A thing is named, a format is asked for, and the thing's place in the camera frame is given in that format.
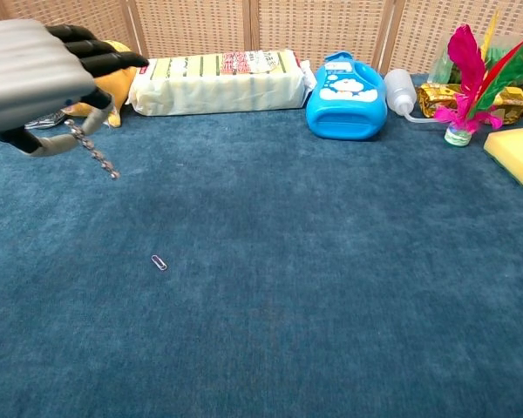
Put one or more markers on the small metal paper clip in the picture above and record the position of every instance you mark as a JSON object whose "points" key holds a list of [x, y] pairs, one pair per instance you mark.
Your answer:
{"points": [[159, 262]]}

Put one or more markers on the yellow cleaning sponge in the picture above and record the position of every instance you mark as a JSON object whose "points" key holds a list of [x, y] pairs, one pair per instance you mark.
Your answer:
{"points": [[516, 154]]}

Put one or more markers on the blue detergent pump bottle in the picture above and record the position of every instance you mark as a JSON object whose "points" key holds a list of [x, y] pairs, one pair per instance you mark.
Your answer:
{"points": [[346, 104]]}

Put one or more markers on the woven rattan folding screen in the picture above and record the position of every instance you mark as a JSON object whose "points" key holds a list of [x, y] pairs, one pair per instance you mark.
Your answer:
{"points": [[314, 26]]}

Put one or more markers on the translucent squeeze wash bottle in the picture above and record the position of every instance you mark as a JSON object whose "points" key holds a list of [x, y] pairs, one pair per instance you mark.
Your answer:
{"points": [[398, 89]]}

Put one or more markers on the yellow plush toy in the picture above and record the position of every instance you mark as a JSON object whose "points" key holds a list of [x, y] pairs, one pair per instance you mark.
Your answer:
{"points": [[122, 87]]}

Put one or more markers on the blue table cloth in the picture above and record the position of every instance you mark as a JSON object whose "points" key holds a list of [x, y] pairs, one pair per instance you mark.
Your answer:
{"points": [[287, 283]]}

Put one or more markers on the clear box of green items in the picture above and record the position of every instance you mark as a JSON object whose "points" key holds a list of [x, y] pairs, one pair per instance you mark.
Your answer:
{"points": [[444, 65]]}

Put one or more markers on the packaged yellow sponge multipack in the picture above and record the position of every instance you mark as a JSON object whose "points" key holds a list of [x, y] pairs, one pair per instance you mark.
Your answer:
{"points": [[218, 87]]}

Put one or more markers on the silver metal chain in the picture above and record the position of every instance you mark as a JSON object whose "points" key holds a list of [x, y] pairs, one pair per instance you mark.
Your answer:
{"points": [[97, 156]]}

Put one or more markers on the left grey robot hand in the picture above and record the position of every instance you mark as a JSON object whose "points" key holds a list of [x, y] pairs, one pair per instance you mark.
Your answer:
{"points": [[30, 74]]}

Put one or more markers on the gold snack bag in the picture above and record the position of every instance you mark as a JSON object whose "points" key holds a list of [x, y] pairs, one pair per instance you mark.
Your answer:
{"points": [[436, 100]]}

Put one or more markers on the colourful feather shuttlecock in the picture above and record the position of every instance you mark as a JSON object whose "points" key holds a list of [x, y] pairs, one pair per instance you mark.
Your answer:
{"points": [[466, 65]]}

